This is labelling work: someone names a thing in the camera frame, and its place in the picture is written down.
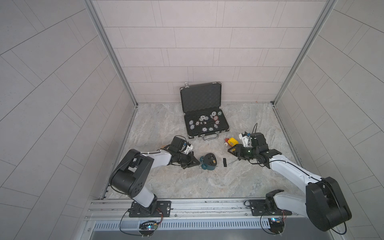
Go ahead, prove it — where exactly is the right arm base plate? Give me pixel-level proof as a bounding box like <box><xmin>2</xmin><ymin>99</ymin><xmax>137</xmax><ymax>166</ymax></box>
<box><xmin>244</xmin><ymin>199</ymin><xmax>293</xmax><ymax>217</ymax></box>

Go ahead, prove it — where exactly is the left circuit board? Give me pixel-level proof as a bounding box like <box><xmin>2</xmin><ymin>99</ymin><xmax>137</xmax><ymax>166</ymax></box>
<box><xmin>139</xmin><ymin>221</ymin><xmax>160</xmax><ymax>231</ymax></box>

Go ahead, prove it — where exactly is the circuit board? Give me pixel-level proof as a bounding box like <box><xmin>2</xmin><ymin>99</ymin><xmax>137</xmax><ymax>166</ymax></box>
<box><xmin>139</xmin><ymin>221</ymin><xmax>160</xmax><ymax>231</ymax></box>
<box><xmin>269</xmin><ymin>218</ymin><xmax>285</xmax><ymax>235</ymax></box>

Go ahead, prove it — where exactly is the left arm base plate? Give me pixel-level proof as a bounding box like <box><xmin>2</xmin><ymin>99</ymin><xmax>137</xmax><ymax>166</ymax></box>
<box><xmin>129</xmin><ymin>201</ymin><xmax>172</xmax><ymax>218</ymax></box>

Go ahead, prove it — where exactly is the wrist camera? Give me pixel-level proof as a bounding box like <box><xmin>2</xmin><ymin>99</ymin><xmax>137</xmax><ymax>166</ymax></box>
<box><xmin>239</xmin><ymin>132</ymin><xmax>252</xmax><ymax>148</ymax></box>
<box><xmin>183</xmin><ymin>143</ymin><xmax>194</xmax><ymax>155</ymax></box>

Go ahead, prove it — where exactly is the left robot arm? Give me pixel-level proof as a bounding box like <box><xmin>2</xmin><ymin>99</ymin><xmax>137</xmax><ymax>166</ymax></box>
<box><xmin>109</xmin><ymin>136</ymin><xmax>200</xmax><ymax>212</ymax></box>

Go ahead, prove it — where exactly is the yellow red toy car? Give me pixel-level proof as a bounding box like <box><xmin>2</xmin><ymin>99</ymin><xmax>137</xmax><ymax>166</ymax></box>
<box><xmin>224</xmin><ymin>138</ymin><xmax>239</xmax><ymax>148</ymax></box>

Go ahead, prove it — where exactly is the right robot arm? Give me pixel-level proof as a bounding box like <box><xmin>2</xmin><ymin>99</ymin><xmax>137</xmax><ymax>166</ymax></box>
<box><xmin>225</xmin><ymin>132</ymin><xmax>352</xmax><ymax>232</ymax></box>

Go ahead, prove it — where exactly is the aluminium rail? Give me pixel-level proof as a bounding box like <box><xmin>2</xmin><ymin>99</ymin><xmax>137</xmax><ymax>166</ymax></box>
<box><xmin>81</xmin><ymin>193</ymin><xmax>307</xmax><ymax>221</ymax></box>

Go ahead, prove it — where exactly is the right circuit board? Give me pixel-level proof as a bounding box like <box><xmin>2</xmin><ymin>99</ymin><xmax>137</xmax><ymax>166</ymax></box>
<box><xmin>269</xmin><ymin>218</ymin><xmax>285</xmax><ymax>235</ymax></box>

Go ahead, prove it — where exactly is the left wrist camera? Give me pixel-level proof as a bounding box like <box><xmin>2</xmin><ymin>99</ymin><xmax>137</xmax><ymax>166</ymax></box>
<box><xmin>183</xmin><ymin>143</ymin><xmax>194</xmax><ymax>155</ymax></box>

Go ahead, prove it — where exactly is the black aluminium case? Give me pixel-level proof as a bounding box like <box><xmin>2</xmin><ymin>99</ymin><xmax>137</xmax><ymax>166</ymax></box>
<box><xmin>180</xmin><ymin>82</ymin><xmax>230</xmax><ymax>141</ymax></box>

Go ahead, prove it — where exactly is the teal alarm clock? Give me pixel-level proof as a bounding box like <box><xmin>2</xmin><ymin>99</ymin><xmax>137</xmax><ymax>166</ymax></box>
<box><xmin>200</xmin><ymin>153</ymin><xmax>217</xmax><ymax>171</ymax></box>

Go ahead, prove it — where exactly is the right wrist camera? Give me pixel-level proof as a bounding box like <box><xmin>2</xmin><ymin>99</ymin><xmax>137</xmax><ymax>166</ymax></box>
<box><xmin>239</xmin><ymin>132</ymin><xmax>252</xmax><ymax>148</ymax></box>

